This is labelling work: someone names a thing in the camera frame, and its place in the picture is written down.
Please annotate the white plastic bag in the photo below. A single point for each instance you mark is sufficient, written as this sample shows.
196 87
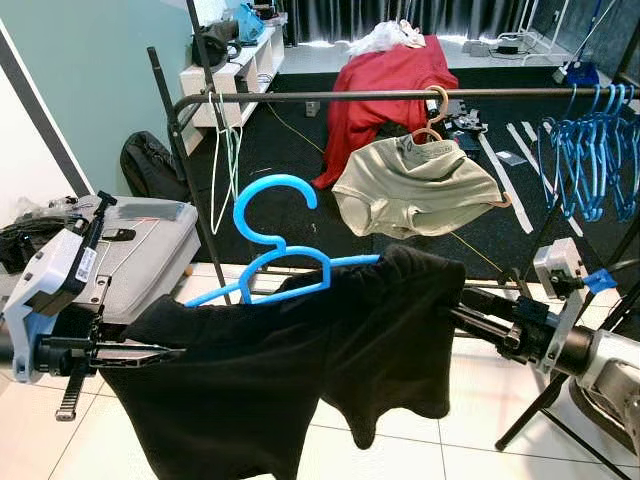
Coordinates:
385 38

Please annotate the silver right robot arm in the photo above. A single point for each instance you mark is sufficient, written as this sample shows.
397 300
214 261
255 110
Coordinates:
615 375

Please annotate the black shoulder bag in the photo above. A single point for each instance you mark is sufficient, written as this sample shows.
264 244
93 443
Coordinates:
215 45

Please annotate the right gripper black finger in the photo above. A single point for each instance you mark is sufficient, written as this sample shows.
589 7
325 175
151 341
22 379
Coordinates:
485 325
490 302

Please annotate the black curtain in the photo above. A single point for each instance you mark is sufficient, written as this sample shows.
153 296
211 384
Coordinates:
350 15

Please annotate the short black pole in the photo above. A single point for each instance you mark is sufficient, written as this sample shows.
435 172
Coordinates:
97 225

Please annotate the small grey box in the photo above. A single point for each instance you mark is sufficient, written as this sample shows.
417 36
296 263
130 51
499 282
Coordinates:
312 107

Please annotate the blue floor mop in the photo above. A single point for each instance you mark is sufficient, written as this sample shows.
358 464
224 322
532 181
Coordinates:
582 73

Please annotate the black garment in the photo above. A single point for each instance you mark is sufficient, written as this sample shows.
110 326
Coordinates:
250 380

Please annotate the white open shelf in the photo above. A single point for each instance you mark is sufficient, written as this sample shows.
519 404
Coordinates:
255 65

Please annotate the grey hard case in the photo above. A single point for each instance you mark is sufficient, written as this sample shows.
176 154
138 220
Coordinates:
150 260

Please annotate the salmon pink hanger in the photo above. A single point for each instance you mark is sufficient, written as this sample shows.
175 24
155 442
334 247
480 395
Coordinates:
445 105

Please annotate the black metal clothes rack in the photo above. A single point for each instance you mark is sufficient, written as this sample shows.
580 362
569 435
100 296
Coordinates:
350 95

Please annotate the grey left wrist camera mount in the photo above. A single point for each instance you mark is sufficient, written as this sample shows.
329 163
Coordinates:
55 275

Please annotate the red cloth cover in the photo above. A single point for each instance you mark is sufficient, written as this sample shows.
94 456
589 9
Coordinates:
390 65

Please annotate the black backpack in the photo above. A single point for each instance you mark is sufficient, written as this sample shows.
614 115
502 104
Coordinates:
150 165

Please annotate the light blue bag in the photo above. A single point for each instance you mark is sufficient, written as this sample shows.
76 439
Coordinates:
248 22

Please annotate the white floor strip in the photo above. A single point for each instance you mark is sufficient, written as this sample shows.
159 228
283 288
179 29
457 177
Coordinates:
530 145
505 180

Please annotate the blue plastic hanger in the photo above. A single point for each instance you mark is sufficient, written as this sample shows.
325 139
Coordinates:
597 108
241 215
627 108
612 108
572 108

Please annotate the black floor machine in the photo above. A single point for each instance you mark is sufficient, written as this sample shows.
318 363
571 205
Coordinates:
465 125

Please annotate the beige shorts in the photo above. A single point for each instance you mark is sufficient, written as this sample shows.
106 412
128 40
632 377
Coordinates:
420 190

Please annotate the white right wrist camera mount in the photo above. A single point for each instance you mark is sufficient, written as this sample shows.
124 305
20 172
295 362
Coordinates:
560 262

